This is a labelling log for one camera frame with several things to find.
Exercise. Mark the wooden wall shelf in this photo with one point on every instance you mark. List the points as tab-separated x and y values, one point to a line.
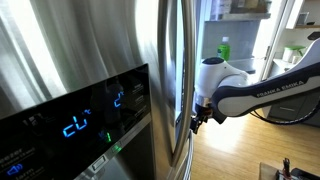
306	26

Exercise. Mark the stainless fridge door with dispenser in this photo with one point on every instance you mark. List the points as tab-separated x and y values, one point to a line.
83	40

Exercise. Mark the clear door bin with packages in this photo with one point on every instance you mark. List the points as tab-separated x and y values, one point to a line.
240	15

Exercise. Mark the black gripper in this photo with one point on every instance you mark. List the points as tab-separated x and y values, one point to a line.
204	113

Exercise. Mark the black fridge control panel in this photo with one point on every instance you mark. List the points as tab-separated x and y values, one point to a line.
66	126

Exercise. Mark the stainless freezer drawer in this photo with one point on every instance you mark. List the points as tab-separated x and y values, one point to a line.
186	160

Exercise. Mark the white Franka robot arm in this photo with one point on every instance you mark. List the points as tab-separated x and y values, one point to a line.
266	93

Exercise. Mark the small picture frame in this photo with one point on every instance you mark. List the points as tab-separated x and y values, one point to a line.
302	18

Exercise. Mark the white container with green lid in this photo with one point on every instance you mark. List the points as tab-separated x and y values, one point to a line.
290	53

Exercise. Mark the red black connector plug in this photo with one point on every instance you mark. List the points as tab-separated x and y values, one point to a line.
286	165

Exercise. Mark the metal robot mounting frame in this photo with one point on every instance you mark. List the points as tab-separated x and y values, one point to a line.
303	175

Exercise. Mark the green plastic bottle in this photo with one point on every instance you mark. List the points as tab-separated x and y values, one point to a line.
224	50

